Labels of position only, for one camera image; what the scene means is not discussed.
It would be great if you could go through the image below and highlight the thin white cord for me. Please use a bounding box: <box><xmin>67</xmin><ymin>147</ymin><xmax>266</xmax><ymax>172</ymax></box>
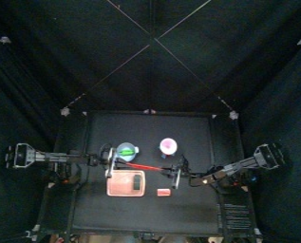
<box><xmin>104</xmin><ymin>0</ymin><xmax>235</xmax><ymax>112</ymax></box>
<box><xmin>64</xmin><ymin>0</ymin><xmax>213</xmax><ymax>110</ymax></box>

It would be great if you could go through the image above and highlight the pink and white cup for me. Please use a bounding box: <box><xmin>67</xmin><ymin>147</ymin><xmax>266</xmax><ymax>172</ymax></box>
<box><xmin>159</xmin><ymin>137</ymin><xmax>179</xmax><ymax>159</ymax></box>

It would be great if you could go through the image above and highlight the small black block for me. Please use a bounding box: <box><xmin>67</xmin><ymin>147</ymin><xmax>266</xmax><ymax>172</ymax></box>
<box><xmin>132</xmin><ymin>175</ymin><xmax>142</xmax><ymax>192</ymax></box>

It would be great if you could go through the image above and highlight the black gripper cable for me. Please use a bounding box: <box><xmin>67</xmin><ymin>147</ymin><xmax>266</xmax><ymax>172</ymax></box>
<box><xmin>98</xmin><ymin>142</ymin><xmax>112</xmax><ymax>159</ymax></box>

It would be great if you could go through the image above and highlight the green toy vegetable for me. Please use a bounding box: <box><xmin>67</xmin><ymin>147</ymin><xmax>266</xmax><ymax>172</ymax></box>
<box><xmin>118</xmin><ymin>149</ymin><xmax>136</xmax><ymax>157</ymax></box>

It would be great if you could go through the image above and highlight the pink square tray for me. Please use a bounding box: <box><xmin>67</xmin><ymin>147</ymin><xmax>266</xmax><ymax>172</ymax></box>
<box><xmin>106</xmin><ymin>169</ymin><xmax>147</xmax><ymax>197</ymax></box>

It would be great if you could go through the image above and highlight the red toy stick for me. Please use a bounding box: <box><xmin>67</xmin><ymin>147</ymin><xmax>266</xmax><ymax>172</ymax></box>
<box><xmin>123</xmin><ymin>161</ymin><xmax>164</xmax><ymax>172</ymax></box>

